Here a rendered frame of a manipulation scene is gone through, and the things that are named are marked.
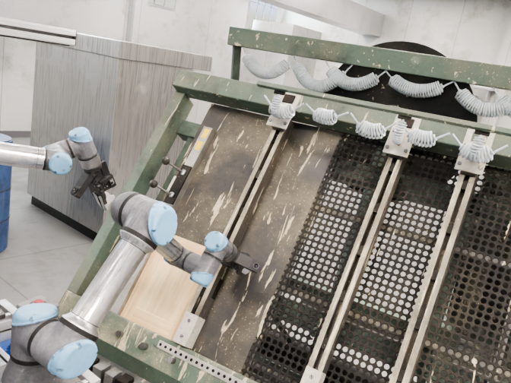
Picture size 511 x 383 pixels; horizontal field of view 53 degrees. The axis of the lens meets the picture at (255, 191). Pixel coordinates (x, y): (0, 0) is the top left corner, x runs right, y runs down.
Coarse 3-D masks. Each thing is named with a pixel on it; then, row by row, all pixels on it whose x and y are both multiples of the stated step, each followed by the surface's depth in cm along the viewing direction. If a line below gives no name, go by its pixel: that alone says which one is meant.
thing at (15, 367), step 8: (8, 360) 143; (16, 360) 139; (8, 368) 141; (16, 368) 140; (24, 368) 139; (32, 368) 140; (40, 368) 141; (8, 376) 140; (16, 376) 139; (24, 376) 140; (32, 376) 140; (40, 376) 141; (48, 376) 143; (56, 376) 146
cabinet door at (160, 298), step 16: (176, 240) 225; (160, 256) 224; (144, 272) 223; (160, 272) 221; (176, 272) 219; (144, 288) 220; (160, 288) 218; (176, 288) 215; (192, 288) 213; (128, 304) 219; (144, 304) 217; (160, 304) 214; (176, 304) 212; (144, 320) 213; (160, 320) 211; (176, 320) 209
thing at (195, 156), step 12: (204, 144) 240; (192, 156) 239; (192, 168) 237; (180, 192) 234; (168, 204) 232; (144, 264) 224; (132, 276) 222; (132, 288) 221; (120, 300) 218; (120, 312) 218
